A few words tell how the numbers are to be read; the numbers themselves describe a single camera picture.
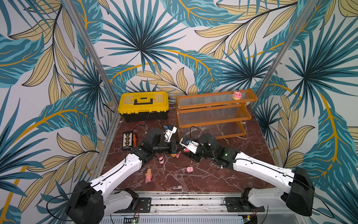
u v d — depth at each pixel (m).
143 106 0.98
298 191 0.39
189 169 0.84
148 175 0.80
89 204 0.38
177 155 0.89
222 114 1.12
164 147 0.66
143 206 0.73
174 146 0.66
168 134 0.70
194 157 0.66
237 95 0.83
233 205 0.73
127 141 0.96
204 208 0.73
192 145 0.63
